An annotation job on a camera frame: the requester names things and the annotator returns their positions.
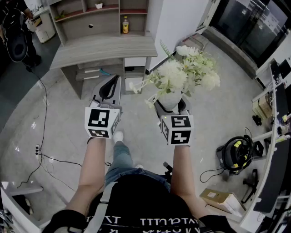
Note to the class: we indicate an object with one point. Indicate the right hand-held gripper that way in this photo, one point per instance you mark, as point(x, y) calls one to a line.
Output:
point(179, 127)

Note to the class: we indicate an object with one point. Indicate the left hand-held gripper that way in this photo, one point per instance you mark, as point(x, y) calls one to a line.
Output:
point(97, 118)

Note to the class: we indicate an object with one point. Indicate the white flowers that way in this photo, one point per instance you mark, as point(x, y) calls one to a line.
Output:
point(172, 72)

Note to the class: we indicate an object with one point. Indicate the person's right forearm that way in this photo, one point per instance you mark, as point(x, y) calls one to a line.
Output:
point(183, 173)

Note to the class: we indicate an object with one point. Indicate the person's left forearm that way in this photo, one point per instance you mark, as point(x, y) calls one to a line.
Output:
point(91, 170)

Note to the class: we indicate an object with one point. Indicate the grey wooden desk with shelves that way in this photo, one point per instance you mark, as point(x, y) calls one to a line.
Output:
point(102, 49)

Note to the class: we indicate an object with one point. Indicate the white office desk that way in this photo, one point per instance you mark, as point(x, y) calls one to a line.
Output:
point(270, 145)

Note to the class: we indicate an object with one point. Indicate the black computer monitor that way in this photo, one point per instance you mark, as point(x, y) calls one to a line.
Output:
point(282, 100)

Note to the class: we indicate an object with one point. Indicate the teal tool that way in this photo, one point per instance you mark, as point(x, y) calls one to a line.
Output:
point(104, 72)

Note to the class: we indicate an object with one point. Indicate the person's white shoe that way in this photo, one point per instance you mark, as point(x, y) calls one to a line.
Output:
point(118, 136)
point(138, 166)

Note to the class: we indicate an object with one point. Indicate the black waist-mounted device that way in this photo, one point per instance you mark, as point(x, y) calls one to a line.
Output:
point(168, 170)

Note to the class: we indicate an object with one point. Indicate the yellow drink bottle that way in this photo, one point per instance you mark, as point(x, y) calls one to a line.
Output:
point(125, 26)

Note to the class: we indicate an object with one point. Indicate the person's blue jeans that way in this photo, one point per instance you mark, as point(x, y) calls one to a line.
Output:
point(121, 159)

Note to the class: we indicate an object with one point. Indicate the grey folded board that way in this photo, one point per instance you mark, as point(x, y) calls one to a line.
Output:
point(193, 42)

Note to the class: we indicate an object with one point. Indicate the black and yellow vacuum cleaner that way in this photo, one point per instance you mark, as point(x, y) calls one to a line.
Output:
point(236, 154)

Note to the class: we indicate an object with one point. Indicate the grey door step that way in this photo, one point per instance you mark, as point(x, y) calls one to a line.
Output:
point(229, 52)

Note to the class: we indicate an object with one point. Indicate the pair of black shoes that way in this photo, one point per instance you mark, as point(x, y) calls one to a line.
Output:
point(257, 120)

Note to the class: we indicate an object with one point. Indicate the white cabinet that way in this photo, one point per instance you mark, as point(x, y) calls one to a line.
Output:
point(45, 31)

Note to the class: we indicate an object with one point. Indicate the small green plant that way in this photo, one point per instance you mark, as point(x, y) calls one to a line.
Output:
point(60, 15)

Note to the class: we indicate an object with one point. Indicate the stack of cardboard boxes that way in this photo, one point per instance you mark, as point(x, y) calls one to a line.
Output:
point(263, 107)

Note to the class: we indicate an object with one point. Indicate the white power strip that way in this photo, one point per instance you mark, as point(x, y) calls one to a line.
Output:
point(37, 151)

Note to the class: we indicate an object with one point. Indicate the person's black printed shirt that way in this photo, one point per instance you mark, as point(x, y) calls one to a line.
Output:
point(145, 204)

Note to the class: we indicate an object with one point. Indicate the flat cardboard box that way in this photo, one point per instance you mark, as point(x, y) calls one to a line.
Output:
point(218, 198)

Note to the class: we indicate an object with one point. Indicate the black chair base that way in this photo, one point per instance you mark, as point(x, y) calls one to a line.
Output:
point(252, 186)

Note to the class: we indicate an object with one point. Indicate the black glass door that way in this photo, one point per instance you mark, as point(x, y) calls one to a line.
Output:
point(247, 25)

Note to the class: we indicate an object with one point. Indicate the white low shelf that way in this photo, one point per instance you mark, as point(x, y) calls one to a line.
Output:
point(34, 218)

